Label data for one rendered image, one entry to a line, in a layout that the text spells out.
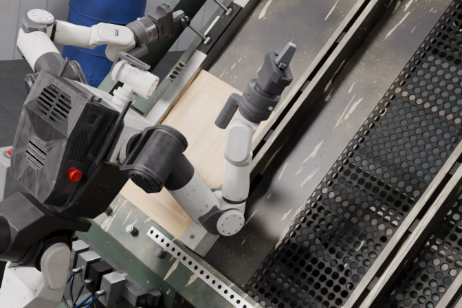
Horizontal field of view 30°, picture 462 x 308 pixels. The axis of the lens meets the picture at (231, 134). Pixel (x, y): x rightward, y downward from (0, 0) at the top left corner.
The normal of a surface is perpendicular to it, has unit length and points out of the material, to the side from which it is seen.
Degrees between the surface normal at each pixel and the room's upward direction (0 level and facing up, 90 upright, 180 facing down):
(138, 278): 90
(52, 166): 82
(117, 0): 90
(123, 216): 53
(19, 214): 22
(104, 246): 90
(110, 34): 39
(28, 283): 1
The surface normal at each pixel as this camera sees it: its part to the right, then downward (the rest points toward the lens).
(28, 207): -0.06, -0.77
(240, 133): -0.23, 0.43
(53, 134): -0.66, 0.03
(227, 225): 0.40, 0.47
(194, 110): -0.43, -0.41
